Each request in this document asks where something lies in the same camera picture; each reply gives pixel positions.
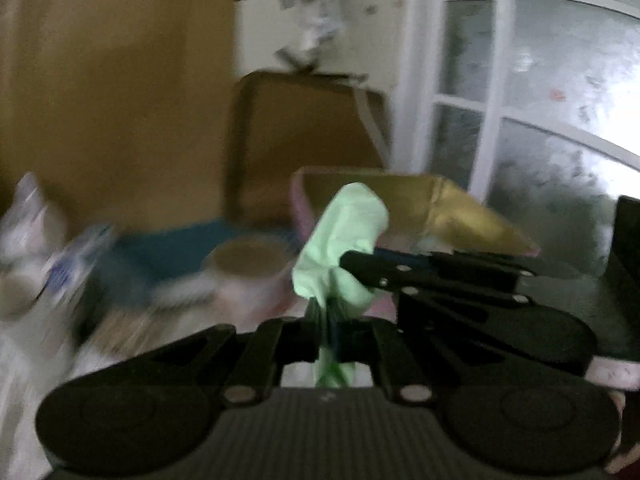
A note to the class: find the white plastic bag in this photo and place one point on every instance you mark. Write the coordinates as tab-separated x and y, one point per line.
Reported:
33	231

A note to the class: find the white blue packet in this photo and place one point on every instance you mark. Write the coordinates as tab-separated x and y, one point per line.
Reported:
69	270

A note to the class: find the large brown cardboard panel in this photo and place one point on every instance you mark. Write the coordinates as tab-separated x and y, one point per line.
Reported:
119	107

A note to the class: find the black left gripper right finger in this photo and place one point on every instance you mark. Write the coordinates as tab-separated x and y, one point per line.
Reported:
507	412

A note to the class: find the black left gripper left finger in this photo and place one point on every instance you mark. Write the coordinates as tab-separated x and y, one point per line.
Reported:
147	413

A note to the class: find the teal patterned cushion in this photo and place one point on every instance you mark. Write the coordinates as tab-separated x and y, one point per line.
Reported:
165	271

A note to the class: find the light green soft cloth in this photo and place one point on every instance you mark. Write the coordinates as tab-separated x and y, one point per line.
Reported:
352	222

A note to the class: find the round pink white tin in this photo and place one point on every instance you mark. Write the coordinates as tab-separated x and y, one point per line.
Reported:
252	278

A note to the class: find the pink gold metal tin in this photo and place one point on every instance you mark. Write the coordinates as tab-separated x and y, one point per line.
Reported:
426	213

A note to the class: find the white framed glass door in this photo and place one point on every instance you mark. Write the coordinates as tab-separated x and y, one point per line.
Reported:
532	106

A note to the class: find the white power adapter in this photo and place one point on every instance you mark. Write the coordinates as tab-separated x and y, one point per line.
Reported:
315	20

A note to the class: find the white patterned table cloth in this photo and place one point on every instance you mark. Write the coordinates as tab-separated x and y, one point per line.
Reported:
43	346

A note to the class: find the brown tray leaning on wall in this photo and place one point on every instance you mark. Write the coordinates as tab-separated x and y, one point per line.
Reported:
280	123

